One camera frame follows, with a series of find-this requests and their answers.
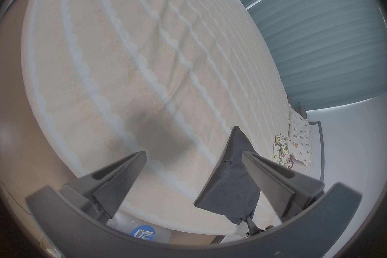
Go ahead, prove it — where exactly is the grey bedside table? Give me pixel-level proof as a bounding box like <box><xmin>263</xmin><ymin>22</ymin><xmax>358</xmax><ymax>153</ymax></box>
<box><xmin>287</xmin><ymin>95</ymin><xmax>307</xmax><ymax>114</ymax></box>

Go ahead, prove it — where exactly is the black T-shirt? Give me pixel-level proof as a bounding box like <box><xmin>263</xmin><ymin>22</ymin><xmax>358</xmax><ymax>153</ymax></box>
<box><xmin>193</xmin><ymin>126</ymin><xmax>261</xmax><ymax>225</ymax></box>

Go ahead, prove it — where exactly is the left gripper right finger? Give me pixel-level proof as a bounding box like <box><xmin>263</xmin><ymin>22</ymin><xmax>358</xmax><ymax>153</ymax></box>
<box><xmin>242</xmin><ymin>151</ymin><xmax>326</xmax><ymax>218</ymax></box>

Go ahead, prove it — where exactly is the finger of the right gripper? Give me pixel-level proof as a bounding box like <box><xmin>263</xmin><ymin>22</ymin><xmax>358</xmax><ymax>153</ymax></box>
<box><xmin>246</xmin><ymin>216</ymin><xmax>260</xmax><ymax>234</ymax></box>

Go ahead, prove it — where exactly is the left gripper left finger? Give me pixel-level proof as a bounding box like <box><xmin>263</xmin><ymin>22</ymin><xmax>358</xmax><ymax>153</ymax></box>
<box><xmin>61</xmin><ymin>151</ymin><xmax>147</xmax><ymax>219</ymax></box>

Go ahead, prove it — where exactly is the white printed pillow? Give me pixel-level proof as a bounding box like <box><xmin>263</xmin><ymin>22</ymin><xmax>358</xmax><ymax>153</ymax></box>
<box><xmin>287</xmin><ymin>105</ymin><xmax>312</xmax><ymax>166</ymax></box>

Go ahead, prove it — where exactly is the bed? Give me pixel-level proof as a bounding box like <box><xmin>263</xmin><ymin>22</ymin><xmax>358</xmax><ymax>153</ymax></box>
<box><xmin>21</xmin><ymin>0</ymin><xmax>326</xmax><ymax>237</ymax></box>

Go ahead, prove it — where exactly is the white printed pyjama top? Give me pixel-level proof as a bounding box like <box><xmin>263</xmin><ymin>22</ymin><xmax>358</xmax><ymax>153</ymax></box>
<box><xmin>273</xmin><ymin>133</ymin><xmax>292</xmax><ymax>167</ymax></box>

